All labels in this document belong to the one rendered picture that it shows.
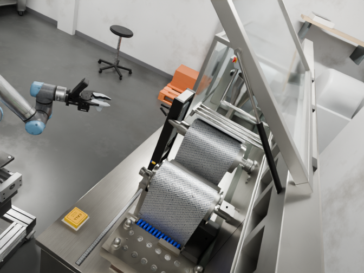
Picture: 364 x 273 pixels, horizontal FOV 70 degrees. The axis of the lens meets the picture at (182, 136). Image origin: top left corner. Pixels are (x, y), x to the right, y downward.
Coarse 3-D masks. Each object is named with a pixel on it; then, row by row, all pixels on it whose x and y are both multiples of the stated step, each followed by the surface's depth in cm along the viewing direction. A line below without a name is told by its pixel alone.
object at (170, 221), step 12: (144, 204) 107; (156, 204) 104; (168, 204) 101; (144, 216) 111; (156, 216) 108; (168, 216) 105; (180, 216) 102; (156, 228) 111; (168, 228) 108; (180, 228) 105; (192, 228) 102; (180, 240) 109
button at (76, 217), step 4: (76, 208) 117; (72, 212) 115; (76, 212) 116; (80, 212) 116; (68, 216) 113; (72, 216) 114; (76, 216) 114; (80, 216) 115; (84, 216) 116; (68, 220) 112; (72, 220) 112; (76, 220) 113; (80, 220) 114; (72, 224) 112; (76, 224) 112; (80, 224) 114; (76, 228) 112
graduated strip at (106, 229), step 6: (138, 192) 139; (132, 198) 135; (126, 204) 131; (126, 210) 128; (120, 216) 124; (114, 222) 121; (108, 228) 118; (102, 234) 115; (96, 240) 112; (90, 246) 109; (84, 252) 106; (90, 252) 107; (84, 258) 105; (78, 264) 102
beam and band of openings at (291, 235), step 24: (312, 48) 220; (312, 72) 154; (312, 96) 117; (264, 168) 97; (264, 192) 75; (288, 192) 58; (264, 216) 77; (288, 216) 52; (312, 216) 54; (264, 240) 53; (288, 240) 47; (312, 240) 49; (240, 264) 63; (264, 264) 46; (288, 264) 43; (312, 264) 45
